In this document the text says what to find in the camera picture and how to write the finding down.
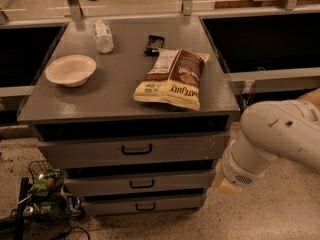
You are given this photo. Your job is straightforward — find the grey top drawer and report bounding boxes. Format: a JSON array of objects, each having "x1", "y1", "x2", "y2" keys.
[{"x1": 38, "y1": 133, "x2": 230, "y2": 169}]

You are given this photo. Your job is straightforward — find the grey bottom drawer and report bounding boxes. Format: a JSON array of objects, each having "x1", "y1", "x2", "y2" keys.
[{"x1": 82, "y1": 194, "x2": 206, "y2": 216}]

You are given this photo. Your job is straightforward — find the clear plastic water bottle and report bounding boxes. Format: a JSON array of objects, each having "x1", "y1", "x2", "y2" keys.
[{"x1": 93, "y1": 20, "x2": 114, "y2": 54}]

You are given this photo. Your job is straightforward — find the green snack bag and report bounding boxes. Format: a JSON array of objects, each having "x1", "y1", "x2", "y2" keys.
[{"x1": 28, "y1": 169, "x2": 64, "y2": 197}]

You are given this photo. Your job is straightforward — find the brown cardboard box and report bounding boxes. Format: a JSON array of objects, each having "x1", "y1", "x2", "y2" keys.
[{"x1": 299, "y1": 88, "x2": 320, "y2": 111}]

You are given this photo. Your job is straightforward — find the white paper bowl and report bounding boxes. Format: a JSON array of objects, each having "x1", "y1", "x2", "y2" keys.
[{"x1": 45, "y1": 55, "x2": 97, "y2": 87}]

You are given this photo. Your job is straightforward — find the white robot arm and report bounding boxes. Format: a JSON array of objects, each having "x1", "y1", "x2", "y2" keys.
[{"x1": 213, "y1": 100, "x2": 320, "y2": 194}]

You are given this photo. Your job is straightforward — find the blue soda can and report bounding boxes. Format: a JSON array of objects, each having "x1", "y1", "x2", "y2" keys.
[{"x1": 68, "y1": 196, "x2": 82, "y2": 216}]

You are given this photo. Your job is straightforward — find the brown cream chip bag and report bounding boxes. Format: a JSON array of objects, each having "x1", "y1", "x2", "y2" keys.
[{"x1": 133, "y1": 48, "x2": 210, "y2": 111}]

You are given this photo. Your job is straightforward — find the grey drawer cabinet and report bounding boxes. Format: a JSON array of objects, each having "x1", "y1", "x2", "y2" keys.
[{"x1": 18, "y1": 17, "x2": 239, "y2": 203}]

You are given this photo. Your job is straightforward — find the grey drawer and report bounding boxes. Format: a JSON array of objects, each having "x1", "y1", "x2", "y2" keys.
[
  {"x1": 38, "y1": 133, "x2": 230, "y2": 169},
  {"x1": 64, "y1": 169, "x2": 215, "y2": 197},
  {"x1": 82, "y1": 194, "x2": 206, "y2": 216}
]

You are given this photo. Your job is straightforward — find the black snack bar wrapper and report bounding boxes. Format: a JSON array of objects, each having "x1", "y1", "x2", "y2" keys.
[{"x1": 144, "y1": 35, "x2": 165, "y2": 56}]

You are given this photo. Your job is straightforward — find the black wire basket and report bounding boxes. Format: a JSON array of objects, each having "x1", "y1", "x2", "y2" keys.
[{"x1": 28, "y1": 160, "x2": 52, "y2": 183}]

